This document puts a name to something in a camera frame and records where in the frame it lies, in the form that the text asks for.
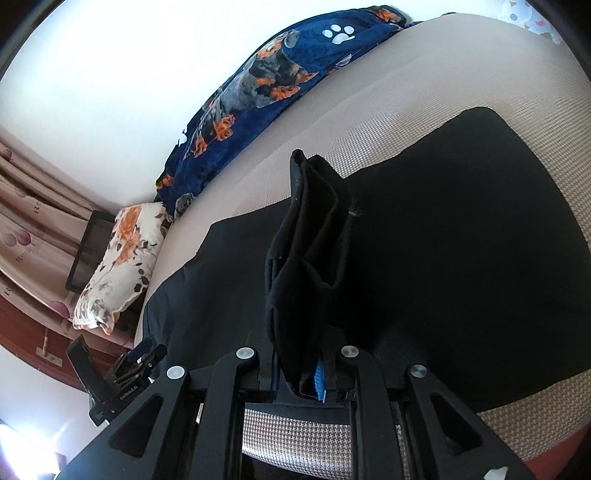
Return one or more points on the black pants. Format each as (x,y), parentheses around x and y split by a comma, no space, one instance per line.
(438,254)

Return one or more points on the black flat panel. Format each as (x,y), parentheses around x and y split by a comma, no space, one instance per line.
(87,249)

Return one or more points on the brown wooden bed frame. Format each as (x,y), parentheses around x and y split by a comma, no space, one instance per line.
(27,332)

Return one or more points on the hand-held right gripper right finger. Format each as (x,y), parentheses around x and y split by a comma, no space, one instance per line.
(319,382)

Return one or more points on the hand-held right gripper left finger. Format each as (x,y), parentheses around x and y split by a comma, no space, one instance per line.
(275,381)

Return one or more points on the white printed cloth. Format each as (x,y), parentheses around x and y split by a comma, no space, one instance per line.
(531,18)

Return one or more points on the pink printed curtain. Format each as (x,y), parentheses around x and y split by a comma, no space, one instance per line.
(27,221)

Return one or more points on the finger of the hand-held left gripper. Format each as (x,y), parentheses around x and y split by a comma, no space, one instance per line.
(147,355)

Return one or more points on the white floral pillow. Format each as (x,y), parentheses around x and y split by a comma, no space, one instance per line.
(120,258)

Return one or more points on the blue printed blanket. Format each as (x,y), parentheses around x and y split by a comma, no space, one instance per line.
(258,92)

